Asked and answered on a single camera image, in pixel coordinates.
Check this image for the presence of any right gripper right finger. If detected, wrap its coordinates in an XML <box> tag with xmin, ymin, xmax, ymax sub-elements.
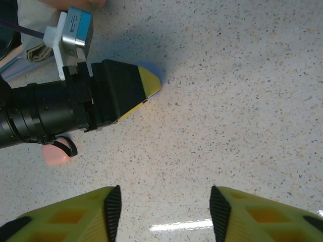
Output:
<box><xmin>209</xmin><ymin>186</ymin><xmax>323</xmax><ymax>242</ymax></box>

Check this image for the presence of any beige folded cloth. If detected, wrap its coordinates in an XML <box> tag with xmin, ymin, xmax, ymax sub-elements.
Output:
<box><xmin>17</xmin><ymin>0</ymin><xmax>69</xmax><ymax>63</ymax></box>

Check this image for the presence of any black plate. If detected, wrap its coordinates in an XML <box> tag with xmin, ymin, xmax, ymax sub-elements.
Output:
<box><xmin>0</xmin><ymin>25</ymin><xmax>21</xmax><ymax>56</ymax></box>

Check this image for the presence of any pink earbud charging case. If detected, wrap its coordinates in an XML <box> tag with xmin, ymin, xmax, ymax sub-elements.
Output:
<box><xmin>41</xmin><ymin>135</ymin><xmax>79</xmax><ymax>166</ymax></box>

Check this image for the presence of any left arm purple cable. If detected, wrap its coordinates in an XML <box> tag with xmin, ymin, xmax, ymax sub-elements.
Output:
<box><xmin>0</xmin><ymin>18</ymin><xmax>48</xmax><ymax>39</ymax></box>

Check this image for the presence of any lavender tray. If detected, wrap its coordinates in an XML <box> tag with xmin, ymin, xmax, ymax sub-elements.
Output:
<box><xmin>0</xmin><ymin>44</ymin><xmax>55</xmax><ymax>81</ymax></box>

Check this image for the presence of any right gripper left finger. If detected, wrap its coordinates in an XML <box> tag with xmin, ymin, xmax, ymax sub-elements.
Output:
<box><xmin>0</xmin><ymin>185</ymin><xmax>123</xmax><ymax>242</ymax></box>

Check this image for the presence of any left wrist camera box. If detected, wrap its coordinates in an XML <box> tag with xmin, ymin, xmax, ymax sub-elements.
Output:
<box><xmin>42</xmin><ymin>7</ymin><xmax>94</xmax><ymax>81</ymax></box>

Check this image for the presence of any purple earbud charging case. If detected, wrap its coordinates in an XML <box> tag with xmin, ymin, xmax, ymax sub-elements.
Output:
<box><xmin>133</xmin><ymin>62</ymin><xmax>166</xmax><ymax>98</ymax></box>

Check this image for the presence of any thin black wire loop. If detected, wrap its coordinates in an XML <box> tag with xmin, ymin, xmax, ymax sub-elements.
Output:
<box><xmin>37</xmin><ymin>135</ymin><xmax>78</xmax><ymax>159</ymax></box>

